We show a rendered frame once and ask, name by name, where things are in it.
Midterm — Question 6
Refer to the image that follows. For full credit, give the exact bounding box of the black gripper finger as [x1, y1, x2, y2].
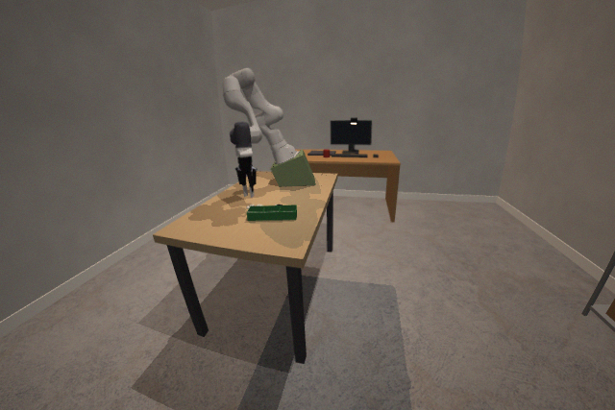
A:
[245, 167, 257, 197]
[235, 167, 248, 197]

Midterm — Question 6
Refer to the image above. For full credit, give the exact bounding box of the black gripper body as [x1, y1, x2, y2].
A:
[238, 157, 253, 173]

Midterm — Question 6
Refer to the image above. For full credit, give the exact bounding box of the green three-compartment bin rack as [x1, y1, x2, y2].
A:
[247, 205, 297, 221]

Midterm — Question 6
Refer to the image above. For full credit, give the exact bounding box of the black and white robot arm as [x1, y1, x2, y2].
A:
[223, 68, 300, 164]

